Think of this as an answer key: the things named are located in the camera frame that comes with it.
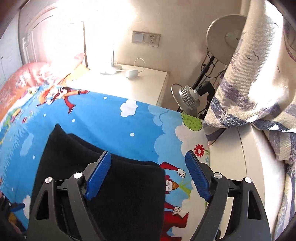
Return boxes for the black sweatpants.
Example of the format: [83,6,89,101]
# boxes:
[27,125,166,240]

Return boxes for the blue cartoon bed sheet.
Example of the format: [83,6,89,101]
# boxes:
[1,85,209,240]

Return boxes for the small silver fan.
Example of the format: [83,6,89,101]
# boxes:
[171,81,216,119]

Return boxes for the white nightstand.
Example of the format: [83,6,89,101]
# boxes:
[66,64,169,106]

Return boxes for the striped nautical curtain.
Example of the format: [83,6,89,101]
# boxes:
[203,1,295,240]

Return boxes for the white table lamp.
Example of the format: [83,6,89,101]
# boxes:
[100,45,122,75]

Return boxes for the pink floral duvet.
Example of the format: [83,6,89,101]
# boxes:
[1,57,84,119]

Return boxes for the grey desk lamp head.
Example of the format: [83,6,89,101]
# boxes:
[206,14,247,65]

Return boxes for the white wardrobe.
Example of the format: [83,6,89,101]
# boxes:
[0,12,23,88]

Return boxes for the white bed headboard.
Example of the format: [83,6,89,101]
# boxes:
[18,1,87,64]

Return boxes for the white cabinet with handle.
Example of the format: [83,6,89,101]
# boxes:
[209,125,285,234]

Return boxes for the white charger with cable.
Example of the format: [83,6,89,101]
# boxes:
[125,57,146,79]

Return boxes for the wall switch and socket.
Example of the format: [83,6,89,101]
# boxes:
[132,31,161,48]

